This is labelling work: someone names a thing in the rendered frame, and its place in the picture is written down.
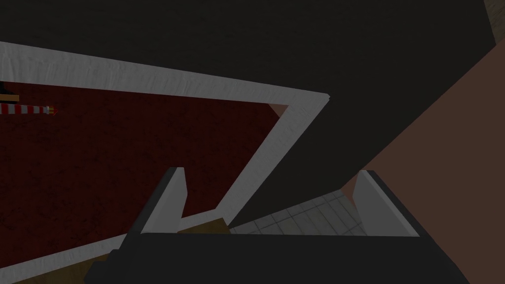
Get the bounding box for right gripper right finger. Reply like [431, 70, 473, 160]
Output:
[352, 170, 421, 237]

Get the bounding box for red white striped bar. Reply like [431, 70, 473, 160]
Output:
[0, 104, 59, 117]

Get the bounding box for dark red door leaf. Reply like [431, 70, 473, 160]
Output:
[0, 80, 290, 273]

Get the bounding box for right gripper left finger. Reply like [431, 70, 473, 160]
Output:
[125, 167, 188, 235]

